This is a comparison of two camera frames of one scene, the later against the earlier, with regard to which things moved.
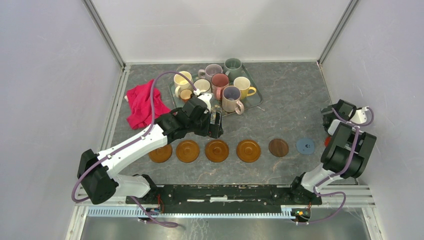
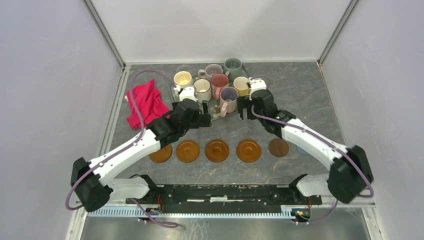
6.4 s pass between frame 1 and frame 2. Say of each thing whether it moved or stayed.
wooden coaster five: stayed
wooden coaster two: stayed
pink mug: stayed
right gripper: moved
